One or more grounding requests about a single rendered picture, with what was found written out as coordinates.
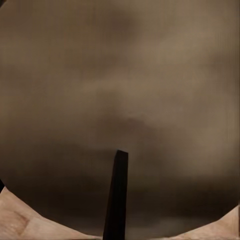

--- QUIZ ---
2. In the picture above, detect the pillar candle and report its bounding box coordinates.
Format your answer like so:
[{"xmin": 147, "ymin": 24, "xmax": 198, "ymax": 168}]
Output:
[{"xmin": 0, "ymin": 0, "xmax": 240, "ymax": 240}]

